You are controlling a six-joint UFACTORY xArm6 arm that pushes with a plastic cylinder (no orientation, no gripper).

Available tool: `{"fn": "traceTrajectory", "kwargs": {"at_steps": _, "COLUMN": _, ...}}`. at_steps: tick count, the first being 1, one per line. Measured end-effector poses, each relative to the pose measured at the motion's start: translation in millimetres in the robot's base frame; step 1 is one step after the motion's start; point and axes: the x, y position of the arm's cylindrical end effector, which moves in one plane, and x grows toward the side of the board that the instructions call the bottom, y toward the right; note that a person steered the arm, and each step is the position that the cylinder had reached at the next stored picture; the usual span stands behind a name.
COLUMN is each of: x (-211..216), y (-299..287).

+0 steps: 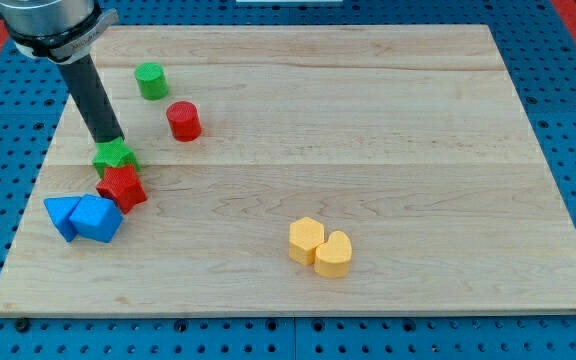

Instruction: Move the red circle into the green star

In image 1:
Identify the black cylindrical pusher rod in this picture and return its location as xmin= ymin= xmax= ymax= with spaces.
xmin=58 ymin=55 xmax=124 ymax=143

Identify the blue cube block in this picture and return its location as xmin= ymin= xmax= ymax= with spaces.
xmin=69 ymin=195 xmax=123 ymax=243

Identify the yellow hexagon block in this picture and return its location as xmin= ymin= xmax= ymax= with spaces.
xmin=289 ymin=217 xmax=325 ymax=265

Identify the green cylinder block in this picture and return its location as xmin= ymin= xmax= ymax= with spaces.
xmin=134 ymin=62 xmax=169 ymax=100

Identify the green star block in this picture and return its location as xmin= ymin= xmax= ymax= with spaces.
xmin=92 ymin=137 xmax=140 ymax=178

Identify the wooden board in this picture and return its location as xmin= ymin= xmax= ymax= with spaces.
xmin=0 ymin=25 xmax=576 ymax=318

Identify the yellow heart block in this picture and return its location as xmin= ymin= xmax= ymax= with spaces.
xmin=314 ymin=231 xmax=353 ymax=278

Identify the blue triangle block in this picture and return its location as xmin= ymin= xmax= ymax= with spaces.
xmin=43 ymin=196 xmax=81 ymax=242

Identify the red cylinder block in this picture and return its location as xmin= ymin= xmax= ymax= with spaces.
xmin=166 ymin=101 xmax=202 ymax=142

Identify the red star block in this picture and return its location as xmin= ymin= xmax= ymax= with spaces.
xmin=96 ymin=164 xmax=148 ymax=214

